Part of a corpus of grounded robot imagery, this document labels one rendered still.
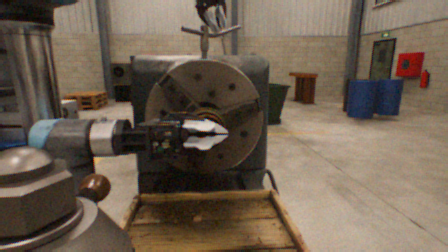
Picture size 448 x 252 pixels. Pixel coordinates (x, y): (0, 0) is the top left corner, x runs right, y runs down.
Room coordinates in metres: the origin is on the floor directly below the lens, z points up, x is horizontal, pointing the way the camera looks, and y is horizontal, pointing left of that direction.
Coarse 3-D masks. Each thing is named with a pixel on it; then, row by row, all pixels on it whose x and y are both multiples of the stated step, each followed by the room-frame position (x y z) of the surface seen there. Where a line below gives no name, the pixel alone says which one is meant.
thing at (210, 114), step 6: (204, 108) 0.59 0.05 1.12; (210, 108) 0.59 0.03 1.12; (198, 114) 0.56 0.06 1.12; (204, 114) 0.55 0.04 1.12; (210, 114) 0.56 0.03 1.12; (216, 114) 0.57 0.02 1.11; (210, 120) 0.53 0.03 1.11; (216, 120) 0.53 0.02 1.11; (222, 120) 0.57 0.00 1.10; (222, 126) 0.54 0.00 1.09; (198, 132) 0.61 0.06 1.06; (216, 144) 0.53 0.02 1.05
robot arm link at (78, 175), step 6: (90, 162) 0.48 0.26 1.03; (72, 168) 0.46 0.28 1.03; (78, 168) 0.46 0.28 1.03; (84, 168) 0.47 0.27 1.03; (90, 168) 0.48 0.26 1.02; (72, 174) 0.46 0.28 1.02; (78, 174) 0.46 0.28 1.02; (84, 174) 0.47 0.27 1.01; (90, 174) 0.48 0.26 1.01; (78, 180) 0.46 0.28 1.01; (78, 186) 0.46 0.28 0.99; (78, 192) 0.46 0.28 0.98; (96, 204) 0.49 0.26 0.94
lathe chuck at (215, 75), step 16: (192, 64) 0.67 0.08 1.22; (208, 64) 0.68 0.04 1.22; (224, 64) 0.68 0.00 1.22; (160, 80) 0.70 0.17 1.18; (176, 80) 0.67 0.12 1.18; (192, 80) 0.67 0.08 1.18; (208, 80) 0.68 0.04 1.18; (224, 80) 0.68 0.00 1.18; (240, 80) 0.68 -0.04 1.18; (160, 96) 0.67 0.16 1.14; (192, 96) 0.67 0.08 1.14; (208, 96) 0.68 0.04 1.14; (224, 96) 0.68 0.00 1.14; (240, 96) 0.68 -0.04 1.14; (256, 96) 0.69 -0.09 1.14; (160, 112) 0.67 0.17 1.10; (176, 112) 0.67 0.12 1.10; (240, 128) 0.68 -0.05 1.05; (256, 128) 0.69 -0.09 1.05; (224, 144) 0.68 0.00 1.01; (240, 144) 0.68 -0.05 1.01; (208, 160) 0.68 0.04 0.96; (224, 160) 0.68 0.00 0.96; (240, 160) 0.68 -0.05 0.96
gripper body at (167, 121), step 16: (128, 128) 0.50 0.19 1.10; (144, 128) 0.50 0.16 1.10; (160, 128) 0.46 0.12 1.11; (176, 128) 0.46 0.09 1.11; (128, 144) 0.45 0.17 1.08; (144, 144) 0.45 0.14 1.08; (160, 144) 0.47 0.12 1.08; (176, 144) 0.46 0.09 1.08; (160, 160) 0.45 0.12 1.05; (176, 160) 0.45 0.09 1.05
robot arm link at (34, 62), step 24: (0, 24) 0.52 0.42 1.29; (24, 24) 0.53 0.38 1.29; (48, 24) 0.56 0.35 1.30; (24, 48) 0.53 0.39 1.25; (48, 48) 0.56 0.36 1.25; (24, 72) 0.53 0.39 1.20; (48, 72) 0.55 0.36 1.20; (24, 96) 0.53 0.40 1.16; (48, 96) 0.55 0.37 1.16; (24, 120) 0.53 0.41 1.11
